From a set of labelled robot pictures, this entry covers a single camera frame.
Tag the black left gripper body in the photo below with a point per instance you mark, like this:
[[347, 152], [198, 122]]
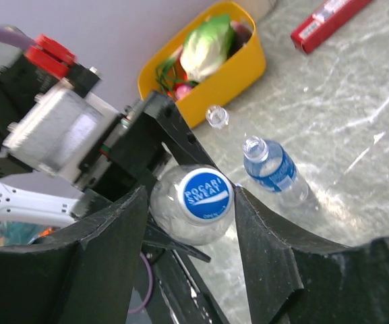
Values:
[[126, 156]]

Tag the yellow plastic basket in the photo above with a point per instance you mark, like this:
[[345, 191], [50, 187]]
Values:
[[241, 69]]

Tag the pink toy radish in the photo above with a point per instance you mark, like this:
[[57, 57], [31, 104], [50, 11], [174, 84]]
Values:
[[182, 90]]

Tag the red cable connector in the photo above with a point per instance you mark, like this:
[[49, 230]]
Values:
[[50, 56]]

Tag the dark purple toy eggplant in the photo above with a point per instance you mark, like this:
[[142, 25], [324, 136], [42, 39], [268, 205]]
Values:
[[243, 33]]

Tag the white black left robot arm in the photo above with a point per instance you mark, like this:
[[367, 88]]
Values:
[[28, 195]]

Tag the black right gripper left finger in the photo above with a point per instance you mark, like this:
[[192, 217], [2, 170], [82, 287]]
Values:
[[80, 274]]

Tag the red flat box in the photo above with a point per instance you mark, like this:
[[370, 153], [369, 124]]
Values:
[[324, 22]]

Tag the white green toy cabbage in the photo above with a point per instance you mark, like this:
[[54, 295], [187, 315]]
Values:
[[207, 47]]

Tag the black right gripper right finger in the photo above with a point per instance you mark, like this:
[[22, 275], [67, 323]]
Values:
[[294, 276]]

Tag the clear plastic bottle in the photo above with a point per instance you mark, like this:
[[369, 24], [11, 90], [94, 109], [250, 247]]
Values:
[[222, 121]]

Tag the silver white left wrist camera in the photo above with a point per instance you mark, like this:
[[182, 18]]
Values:
[[60, 130]]

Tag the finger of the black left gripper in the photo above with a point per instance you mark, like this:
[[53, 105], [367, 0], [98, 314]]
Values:
[[179, 294], [175, 133]]

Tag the blue label Pocari bottle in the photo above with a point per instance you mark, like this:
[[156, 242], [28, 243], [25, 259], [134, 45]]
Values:
[[270, 166]]

